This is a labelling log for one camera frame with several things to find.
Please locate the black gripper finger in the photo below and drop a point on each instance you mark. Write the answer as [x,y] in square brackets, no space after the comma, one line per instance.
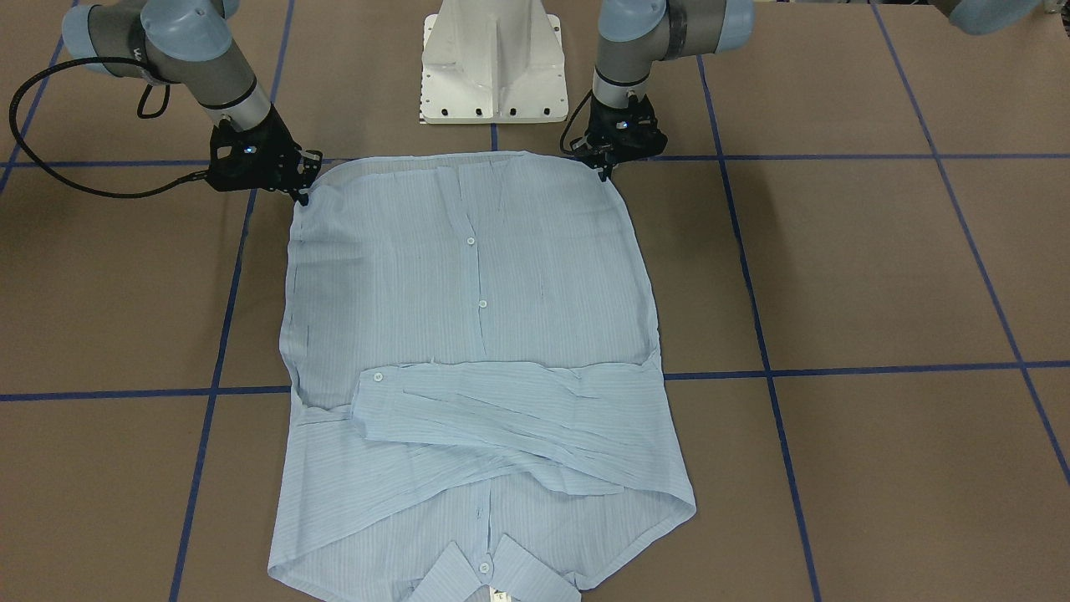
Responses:
[605,162]
[301,190]

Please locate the light blue button-up shirt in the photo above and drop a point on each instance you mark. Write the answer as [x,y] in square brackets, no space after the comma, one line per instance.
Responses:
[478,398]

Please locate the brown paper table cover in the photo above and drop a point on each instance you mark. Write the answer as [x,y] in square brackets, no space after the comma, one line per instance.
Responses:
[857,239]

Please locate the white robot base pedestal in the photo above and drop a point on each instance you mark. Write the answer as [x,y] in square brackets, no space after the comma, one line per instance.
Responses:
[492,63]

